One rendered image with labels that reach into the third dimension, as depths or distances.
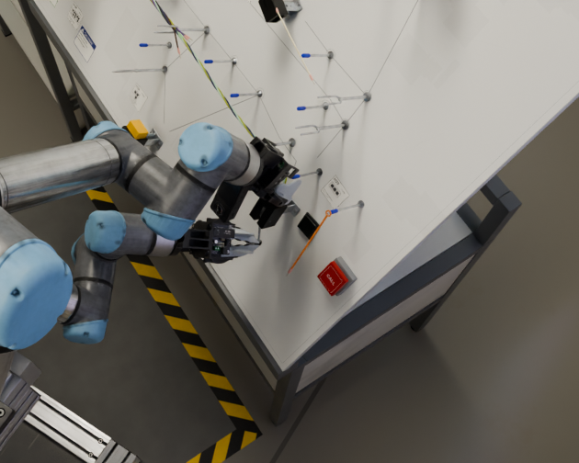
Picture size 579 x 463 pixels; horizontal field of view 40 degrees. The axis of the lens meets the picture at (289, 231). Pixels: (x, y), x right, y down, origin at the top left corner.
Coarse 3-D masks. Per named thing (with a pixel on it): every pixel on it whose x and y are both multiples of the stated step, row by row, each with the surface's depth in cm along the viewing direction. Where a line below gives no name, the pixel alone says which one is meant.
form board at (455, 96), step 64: (64, 0) 196; (128, 0) 181; (192, 0) 168; (256, 0) 157; (320, 0) 147; (384, 0) 139; (448, 0) 131; (512, 0) 124; (576, 0) 118; (128, 64) 185; (192, 64) 172; (256, 64) 160; (320, 64) 150; (384, 64) 141; (448, 64) 133; (512, 64) 126; (576, 64) 120; (256, 128) 163; (384, 128) 143; (448, 128) 135; (512, 128) 128; (320, 192) 155; (384, 192) 146; (448, 192) 138; (256, 256) 169; (320, 256) 158; (384, 256) 148; (256, 320) 173; (320, 320) 161
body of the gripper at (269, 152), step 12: (252, 144) 134; (264, 144) 134; (276, 144) 145; (264, 156) 134; (276, 156) 136; (264, 168) 138; (276, 168) 139; (288, 168) 139; (252, 180) 133; (264, 180) 139; (276, 180) 139; (264, 192) 140
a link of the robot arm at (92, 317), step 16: (80, 288) 143; (96, 288) 145; (80, 304) 141; (96, 304) 144; (64, 320) 141; (80, 320) 142; (96, 320) 144; (64, 336) 144; (80, 336) 142; (96, 336) 143
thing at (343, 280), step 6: (330, 264) 153; (336, 264) 153; (324, 270) 154; (330, 270) 153; (336, 270) 152; (318, 276) 155; (324, 276) 154; (330, 276) 153; (336, 276) 152; (342, 276) 152; (324, 282) 154; (330, 282) 153; (336, 282) 152; (342, 282) 152; (330, 288) 154; (336, 288) 153; (330, 294) 154
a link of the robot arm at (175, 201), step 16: (160, 160) 127; (144, 176) 124; (160, 176) 124; (176, 176) 123; (192, 176) 122; (144, 192) 124; (160, 192) 123; (176, 192) 123; (192, 192) 123; (208, 192) 124; (144, 208) 126; (160, 208) 123; (176, 208) 123; (192, 208) 124; (160, 224) 124; (176, 224) 124; (176, 240) 127
